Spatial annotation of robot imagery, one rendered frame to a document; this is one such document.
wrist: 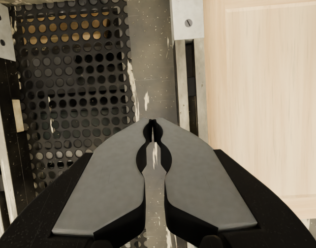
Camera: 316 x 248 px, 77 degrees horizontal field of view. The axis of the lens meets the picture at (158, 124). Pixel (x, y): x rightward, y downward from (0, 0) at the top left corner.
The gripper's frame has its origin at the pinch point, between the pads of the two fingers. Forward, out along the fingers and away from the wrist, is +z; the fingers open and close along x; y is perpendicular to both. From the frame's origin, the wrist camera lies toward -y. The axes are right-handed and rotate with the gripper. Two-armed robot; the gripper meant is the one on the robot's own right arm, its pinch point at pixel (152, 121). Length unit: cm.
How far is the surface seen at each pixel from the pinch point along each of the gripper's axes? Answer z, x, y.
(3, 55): 36.4, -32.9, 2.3
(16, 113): 33.0, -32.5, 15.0
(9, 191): 21.8, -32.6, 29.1
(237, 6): 39.2, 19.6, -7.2
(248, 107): 30.6, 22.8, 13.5
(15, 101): 34.4, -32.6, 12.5
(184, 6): 34.2, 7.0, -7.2
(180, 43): 31.6, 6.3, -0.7
